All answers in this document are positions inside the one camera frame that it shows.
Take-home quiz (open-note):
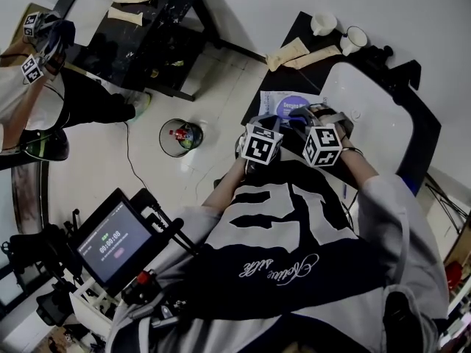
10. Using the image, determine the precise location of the person's right forearm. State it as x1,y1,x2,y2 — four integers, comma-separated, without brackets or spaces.
338,147,380,190

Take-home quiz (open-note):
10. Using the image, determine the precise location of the wire mesh trash bin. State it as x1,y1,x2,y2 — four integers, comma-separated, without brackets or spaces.
158,118,204,158

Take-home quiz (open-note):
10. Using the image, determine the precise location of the black monitor screen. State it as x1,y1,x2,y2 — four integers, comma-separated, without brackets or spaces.
75,188,163,290

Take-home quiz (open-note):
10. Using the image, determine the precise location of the black floor cable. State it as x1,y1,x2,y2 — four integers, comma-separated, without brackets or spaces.
123,121,155,198

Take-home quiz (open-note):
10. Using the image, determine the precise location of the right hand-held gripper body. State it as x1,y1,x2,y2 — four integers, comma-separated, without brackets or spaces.
302,121,355,168

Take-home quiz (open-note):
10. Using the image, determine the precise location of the white enamel mug dark rim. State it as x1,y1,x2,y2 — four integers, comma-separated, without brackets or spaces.
340,26,368,57

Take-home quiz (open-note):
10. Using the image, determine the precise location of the table with black hairpin legs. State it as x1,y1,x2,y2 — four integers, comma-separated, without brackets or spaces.
425,174,471,268

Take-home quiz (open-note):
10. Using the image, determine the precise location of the plain white cup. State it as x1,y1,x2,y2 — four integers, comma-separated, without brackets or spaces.
311,12,338,36

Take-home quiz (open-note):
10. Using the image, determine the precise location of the white oval sink basin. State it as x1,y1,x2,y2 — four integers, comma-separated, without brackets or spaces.
318,61,416,178

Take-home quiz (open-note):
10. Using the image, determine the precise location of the black shoulder strap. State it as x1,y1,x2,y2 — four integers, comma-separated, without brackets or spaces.
382,290,420,345

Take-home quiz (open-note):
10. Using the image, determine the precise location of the person's left forearm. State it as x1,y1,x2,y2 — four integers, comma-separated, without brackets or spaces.
202,156,248,213

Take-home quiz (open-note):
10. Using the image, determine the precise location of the black equipment stand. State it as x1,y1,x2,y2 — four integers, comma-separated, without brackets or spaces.
0,207,122,330

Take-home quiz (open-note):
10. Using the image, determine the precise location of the black marble table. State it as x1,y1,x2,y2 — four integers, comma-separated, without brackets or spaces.
54,0,268,102

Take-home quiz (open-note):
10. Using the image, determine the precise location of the person's grey navy shirt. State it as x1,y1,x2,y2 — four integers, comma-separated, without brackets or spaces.
106,160,450,353

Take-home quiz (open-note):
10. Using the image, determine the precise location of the white wet wipe pack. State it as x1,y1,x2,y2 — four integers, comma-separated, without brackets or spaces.
259,90,321,124

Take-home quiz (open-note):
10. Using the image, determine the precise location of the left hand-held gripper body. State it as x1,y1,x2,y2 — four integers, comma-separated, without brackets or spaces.
236,122,284,175

